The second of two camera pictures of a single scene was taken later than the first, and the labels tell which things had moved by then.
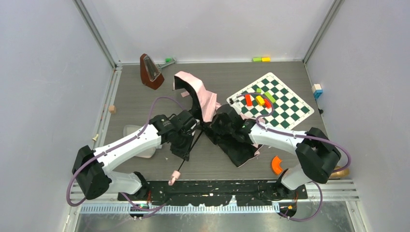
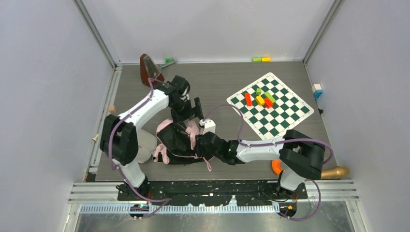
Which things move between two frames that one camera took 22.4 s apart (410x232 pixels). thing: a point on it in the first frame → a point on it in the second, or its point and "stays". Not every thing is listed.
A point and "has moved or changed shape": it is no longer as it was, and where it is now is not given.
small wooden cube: x=111 y=108 stays
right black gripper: x=214 y=128 → x=201 y=143
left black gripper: x=179 y=148 → x=180 y=116
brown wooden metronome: x=151 y=77 stays
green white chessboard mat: x=272 y=102 stays
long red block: x=248 y=99 stays
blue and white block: x=317 y=91 stays
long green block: x=270 y=96 stays
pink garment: x=235 y=153 has moved or changed shape
